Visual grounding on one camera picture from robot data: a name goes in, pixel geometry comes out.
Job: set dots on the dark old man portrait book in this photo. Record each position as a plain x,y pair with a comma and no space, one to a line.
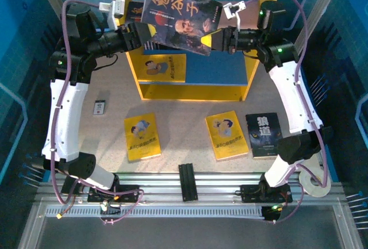
181,16
135,10

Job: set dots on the black wolf eye book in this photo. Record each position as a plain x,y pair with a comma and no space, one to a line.
263,134

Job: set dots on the yellow book blue-shirt boy cover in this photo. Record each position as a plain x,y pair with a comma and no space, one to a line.
227,137
142,139

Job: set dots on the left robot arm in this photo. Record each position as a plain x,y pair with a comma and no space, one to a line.
66,116

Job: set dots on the yellow book backpack man cover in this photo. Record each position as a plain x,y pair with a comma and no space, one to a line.
162,69

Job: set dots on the yellow bookshelf with pink shelf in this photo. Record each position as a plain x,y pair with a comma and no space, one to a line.
201,92

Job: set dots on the small white card box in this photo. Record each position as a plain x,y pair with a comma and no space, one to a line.
99,107

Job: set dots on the black rectangular power box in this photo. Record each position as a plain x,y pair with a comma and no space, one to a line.
69,187

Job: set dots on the white tape roll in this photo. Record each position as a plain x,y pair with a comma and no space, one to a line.
313,191

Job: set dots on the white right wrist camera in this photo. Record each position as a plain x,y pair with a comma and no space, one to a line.
233,9

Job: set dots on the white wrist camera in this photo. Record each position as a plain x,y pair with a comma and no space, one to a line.
116,9
233,9

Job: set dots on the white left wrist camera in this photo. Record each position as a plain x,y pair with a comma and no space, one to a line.
116,9

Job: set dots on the aluminium frame post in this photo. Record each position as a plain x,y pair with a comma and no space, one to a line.
316,10
54,7

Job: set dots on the aluminium rail bed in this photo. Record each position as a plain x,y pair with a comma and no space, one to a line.
224,180

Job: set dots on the black extrusion bracket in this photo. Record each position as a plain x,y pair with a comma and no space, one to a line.
188,181

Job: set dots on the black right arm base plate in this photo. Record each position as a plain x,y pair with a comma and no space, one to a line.
250,195

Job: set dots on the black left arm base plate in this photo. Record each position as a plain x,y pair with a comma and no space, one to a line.
129,195

